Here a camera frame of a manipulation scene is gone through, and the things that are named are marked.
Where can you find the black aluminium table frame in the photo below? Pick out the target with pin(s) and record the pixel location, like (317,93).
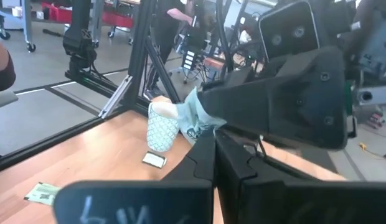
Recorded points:
(56,139)

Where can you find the white patterned ceramic mug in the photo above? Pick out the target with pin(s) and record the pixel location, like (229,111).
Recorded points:
(162,133)

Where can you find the silver frame bracket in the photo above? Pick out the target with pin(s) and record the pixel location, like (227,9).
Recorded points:
(115,97)

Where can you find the folded banknote left front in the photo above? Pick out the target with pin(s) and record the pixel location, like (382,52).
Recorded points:
(40,193)

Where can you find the black box with white labels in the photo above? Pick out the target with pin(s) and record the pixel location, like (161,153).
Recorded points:
(189,60)

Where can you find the blue wheeled cart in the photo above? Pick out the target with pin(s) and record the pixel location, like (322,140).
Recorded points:
(26,25)

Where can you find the grey seat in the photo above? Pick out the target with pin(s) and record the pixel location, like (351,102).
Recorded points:
(3,99)

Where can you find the person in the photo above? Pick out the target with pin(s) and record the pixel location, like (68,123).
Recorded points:
(1,74)
(165,34)

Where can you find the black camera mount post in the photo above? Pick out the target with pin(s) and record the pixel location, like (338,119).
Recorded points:
(79,46)

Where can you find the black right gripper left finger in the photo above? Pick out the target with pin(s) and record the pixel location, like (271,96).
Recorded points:
(186,193)

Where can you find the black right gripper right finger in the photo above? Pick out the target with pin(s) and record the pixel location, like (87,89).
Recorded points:
(242,193)

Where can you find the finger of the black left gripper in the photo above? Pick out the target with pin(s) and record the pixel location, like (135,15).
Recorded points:
(289,34)
(289,105)

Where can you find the red storage bins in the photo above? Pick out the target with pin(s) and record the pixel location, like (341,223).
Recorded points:
(118,19)

